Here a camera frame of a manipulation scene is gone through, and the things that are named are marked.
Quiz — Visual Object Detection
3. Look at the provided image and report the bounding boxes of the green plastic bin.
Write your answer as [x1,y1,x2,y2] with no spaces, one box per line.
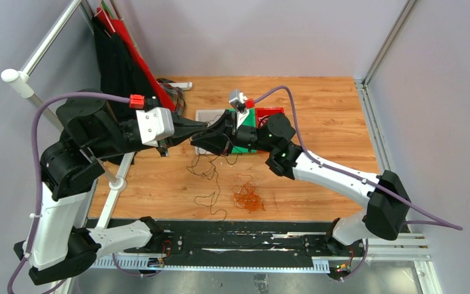
[228,109,257,154]

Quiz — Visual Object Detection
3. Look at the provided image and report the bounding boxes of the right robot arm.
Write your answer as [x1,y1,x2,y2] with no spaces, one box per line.
[191,111,409,255]

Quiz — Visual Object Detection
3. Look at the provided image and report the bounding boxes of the black cable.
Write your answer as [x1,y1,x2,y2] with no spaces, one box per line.
[185,113,244,223]

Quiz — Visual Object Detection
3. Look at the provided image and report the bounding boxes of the aluminium frame rail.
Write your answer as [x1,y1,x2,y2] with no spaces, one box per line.
[354,1,431,262]

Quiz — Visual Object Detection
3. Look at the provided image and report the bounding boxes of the red garment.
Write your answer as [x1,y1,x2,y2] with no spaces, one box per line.
[93,7,175,111]

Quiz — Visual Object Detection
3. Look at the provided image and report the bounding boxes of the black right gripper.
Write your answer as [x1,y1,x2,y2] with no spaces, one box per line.
[190,111,274,157]

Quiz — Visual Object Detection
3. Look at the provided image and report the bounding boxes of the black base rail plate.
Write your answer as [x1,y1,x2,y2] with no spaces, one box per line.
[87,218,410,269]

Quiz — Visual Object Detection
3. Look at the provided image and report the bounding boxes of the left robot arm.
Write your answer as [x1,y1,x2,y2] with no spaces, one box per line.
[13,91,208,285]

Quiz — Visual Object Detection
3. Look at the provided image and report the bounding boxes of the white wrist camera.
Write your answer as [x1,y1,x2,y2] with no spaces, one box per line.
[228,89,255,129]
[136,107,175,147]

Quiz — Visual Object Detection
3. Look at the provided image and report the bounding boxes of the silver clothes rack pole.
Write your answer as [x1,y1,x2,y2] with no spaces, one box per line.
[0,0,127,192]

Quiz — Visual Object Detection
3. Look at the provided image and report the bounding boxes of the black garment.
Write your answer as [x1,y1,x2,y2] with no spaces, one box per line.
[92,17,162,107]

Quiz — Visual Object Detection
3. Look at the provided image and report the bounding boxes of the white plastic bin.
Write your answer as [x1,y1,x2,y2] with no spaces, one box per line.
[195,109,225,155]

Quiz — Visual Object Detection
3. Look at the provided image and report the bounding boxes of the red plastic bin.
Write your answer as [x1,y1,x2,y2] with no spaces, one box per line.
[255,107,284,128]

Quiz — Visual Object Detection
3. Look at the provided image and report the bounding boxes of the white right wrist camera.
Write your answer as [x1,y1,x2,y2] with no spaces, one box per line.
[228,89,255,129]

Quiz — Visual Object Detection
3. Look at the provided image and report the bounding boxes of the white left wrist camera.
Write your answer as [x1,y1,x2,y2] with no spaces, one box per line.
[136,107,175,147]

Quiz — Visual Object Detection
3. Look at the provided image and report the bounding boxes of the plaid red blue cloth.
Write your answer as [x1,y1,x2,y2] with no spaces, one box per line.
[157,78,186,116]

